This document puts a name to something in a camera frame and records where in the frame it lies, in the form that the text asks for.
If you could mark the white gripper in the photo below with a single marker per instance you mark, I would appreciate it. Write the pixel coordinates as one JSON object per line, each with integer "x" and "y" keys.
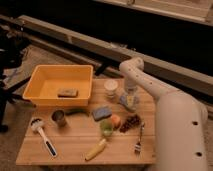
{"x": 130, "y": 88}

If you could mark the white plastic cup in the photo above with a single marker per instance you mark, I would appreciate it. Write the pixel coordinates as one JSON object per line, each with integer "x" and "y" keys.
{"x": 110, "y": 86}

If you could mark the blue-grey towel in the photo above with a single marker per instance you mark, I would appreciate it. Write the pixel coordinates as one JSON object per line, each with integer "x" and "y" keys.
{"x": 129, "y": 101}

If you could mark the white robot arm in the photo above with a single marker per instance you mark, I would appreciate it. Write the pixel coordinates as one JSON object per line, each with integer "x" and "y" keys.
{"x": 179, "y": 120}

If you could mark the dark red grapes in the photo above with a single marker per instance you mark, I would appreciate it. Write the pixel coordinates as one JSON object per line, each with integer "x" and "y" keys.
{"x": 130, "y": 122}

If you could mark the orange fruit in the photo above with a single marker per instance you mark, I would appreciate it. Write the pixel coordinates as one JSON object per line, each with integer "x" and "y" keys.
{"x": 116, "y": 121}

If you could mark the blue sponge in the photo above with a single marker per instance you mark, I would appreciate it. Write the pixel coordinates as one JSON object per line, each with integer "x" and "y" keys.
{"x": 101, "y": 113}

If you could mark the metal fork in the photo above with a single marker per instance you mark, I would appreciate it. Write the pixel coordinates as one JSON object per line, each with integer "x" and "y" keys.
{"x": 138, "y": 145}

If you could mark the brown sponge in bin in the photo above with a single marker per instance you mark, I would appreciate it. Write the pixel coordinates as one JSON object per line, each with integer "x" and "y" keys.
{"x": 71, "y": 93}

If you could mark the yellow corn cob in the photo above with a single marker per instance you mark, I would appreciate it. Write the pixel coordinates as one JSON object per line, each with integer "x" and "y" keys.
{"x": 98, "y": 148}

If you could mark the metal can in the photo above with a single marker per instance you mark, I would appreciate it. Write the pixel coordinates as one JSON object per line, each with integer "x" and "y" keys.
{"x": 58, "y": 117}

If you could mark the yellow plastic bin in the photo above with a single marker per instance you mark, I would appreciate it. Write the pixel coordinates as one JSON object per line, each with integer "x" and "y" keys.
{"x": 47, "y": 80}

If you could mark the white dish brush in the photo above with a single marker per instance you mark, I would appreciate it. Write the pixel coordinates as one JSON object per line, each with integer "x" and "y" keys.
{"x": 37, "y": 125}

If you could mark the black tripod stand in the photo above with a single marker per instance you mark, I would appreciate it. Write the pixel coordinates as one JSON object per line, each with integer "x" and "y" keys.
{"x": 11, "y": 56}

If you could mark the long metal rail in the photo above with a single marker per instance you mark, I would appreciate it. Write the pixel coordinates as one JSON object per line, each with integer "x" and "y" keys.
{"x": 60, "y": 40}

